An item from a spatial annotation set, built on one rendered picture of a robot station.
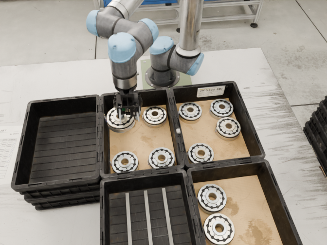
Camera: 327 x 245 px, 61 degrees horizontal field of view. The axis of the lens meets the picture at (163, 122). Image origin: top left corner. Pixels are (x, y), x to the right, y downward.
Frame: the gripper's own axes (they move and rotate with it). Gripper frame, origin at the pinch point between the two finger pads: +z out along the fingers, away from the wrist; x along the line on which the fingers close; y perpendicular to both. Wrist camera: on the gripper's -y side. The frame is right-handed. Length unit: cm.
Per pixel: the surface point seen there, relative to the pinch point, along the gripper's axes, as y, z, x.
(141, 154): 6.6, 16.8, 3.4
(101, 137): 3.0, 7.3, -11.1
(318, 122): -29, 59, 120
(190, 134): -0.4, 16.1, 24.9
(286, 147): 4, 28, 71
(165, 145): 3.5, 16.5, 13.4
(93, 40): -187, 100, -33
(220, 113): -7.3, 12.7, 39.4
